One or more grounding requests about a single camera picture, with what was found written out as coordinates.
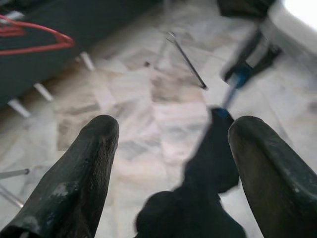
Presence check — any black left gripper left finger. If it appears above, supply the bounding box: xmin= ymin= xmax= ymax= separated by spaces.
xmin=0 ymin=114 xmax=120 ymax=238

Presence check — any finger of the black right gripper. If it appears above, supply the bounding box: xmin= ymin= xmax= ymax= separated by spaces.
xmin=224 ymin=59 xmax=267 ymax=82

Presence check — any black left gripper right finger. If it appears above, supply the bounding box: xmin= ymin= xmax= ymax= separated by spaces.
xmin=227 ymin=116 xmax=317 ymax=238

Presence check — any blue plastic hanger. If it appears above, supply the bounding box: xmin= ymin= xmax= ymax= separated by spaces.
xmin=213 ymin=63 xmax=253 ymax=119

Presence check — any black shirt with green logo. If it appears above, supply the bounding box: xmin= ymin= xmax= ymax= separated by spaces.
xmin=135 ymin=107 xmax=246 ymax=238

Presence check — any red plastic hanger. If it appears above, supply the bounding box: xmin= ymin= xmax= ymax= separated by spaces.
xmin=0 ymin=14 xmax=76 ymax=56

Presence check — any black low tv console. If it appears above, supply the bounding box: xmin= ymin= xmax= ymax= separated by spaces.
xmin=0 ymin=0 xmax=159 ymax=109

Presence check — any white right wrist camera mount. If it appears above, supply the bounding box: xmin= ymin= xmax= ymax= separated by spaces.
xmin=257 ymin=0 xmax=317 ymax=62

